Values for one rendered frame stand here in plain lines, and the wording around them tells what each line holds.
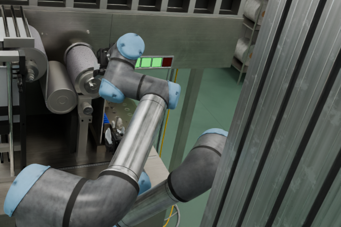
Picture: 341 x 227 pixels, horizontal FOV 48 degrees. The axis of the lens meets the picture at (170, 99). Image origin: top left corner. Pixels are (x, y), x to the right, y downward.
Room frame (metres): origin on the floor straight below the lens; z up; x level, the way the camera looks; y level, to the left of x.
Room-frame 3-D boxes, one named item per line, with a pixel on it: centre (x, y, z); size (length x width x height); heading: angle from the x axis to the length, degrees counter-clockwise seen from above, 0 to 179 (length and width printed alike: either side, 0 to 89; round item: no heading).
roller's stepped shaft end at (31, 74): (1.17, 0.50, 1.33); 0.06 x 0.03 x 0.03; 29
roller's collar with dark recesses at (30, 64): (1.23, 0.53, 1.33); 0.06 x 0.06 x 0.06; 29
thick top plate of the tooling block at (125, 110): (1.60, 0.24, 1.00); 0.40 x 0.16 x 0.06; 29
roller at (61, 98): (1.42, 0.49, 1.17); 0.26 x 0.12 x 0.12; 29
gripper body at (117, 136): (1.16, 0.14, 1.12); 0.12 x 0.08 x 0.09; 29
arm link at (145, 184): (1.02, 0.06, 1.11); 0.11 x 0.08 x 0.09; 29
